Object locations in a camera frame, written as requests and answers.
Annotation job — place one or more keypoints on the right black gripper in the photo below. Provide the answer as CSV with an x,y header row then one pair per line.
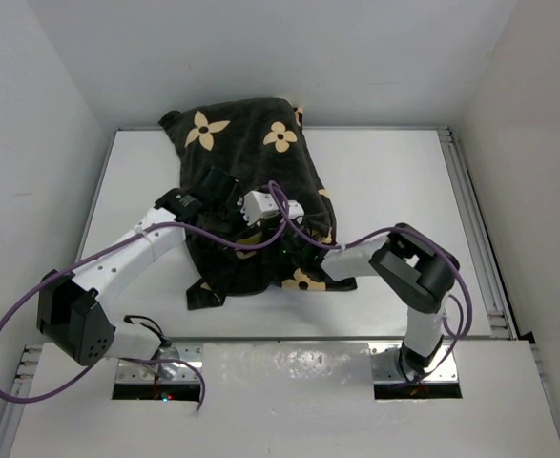
x,y
280,255

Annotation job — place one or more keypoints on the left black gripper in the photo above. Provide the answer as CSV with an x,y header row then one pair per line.
x,y
233,205

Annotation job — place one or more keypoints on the black pillowcase with beige flowers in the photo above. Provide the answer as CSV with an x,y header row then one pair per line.
x,y
256,141

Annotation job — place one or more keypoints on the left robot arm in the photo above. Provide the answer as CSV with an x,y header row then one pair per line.
x,y
73,308

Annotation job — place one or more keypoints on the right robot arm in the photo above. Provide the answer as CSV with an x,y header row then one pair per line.
x,y
418,271

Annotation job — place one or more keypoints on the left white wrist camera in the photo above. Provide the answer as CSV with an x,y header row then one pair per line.
x,y
257,206

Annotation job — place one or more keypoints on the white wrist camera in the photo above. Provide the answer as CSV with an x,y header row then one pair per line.
x,y
257,206
291,210

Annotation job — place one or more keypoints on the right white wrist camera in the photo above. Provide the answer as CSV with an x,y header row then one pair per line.
x,y
291,210

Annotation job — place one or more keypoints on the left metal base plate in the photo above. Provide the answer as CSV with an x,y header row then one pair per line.
x,y
185,362

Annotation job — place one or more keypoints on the metal base plate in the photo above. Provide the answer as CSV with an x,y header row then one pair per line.
x,y
185,362
389,366

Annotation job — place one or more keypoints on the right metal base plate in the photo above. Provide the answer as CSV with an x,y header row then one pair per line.
x,y
389,366

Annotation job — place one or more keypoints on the aluminium table frame rail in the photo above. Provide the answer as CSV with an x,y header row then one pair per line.
x,y
489,278

